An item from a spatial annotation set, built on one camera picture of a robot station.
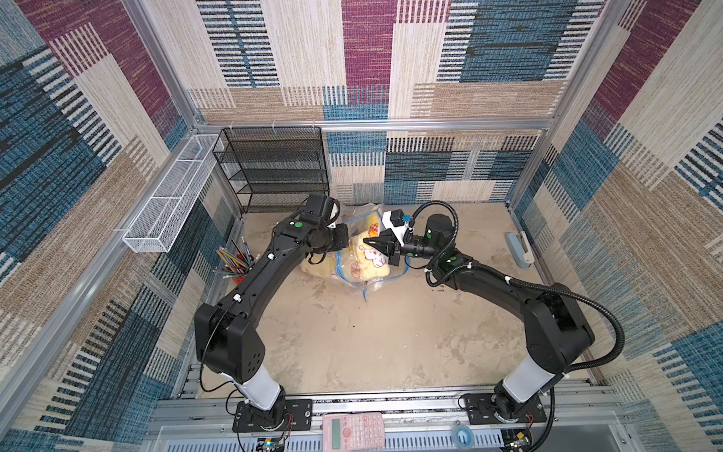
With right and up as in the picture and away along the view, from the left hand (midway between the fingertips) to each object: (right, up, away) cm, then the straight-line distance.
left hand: (347, 238), depth 83 cm
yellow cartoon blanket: (+4, -6, -7) cm, 10 cm away
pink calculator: (+2, -47, -13) cm, 49 cm away
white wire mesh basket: (-47, +5, -11) cm, 48 cm away
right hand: (+6, 0, -6) cm, 9 cm away
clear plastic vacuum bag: (0, +6, -8) cm, 10 cm away
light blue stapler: (+61, -4, +20) cm, 65 cm away
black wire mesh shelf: (-29, +27, +26) cm, 47 cm away
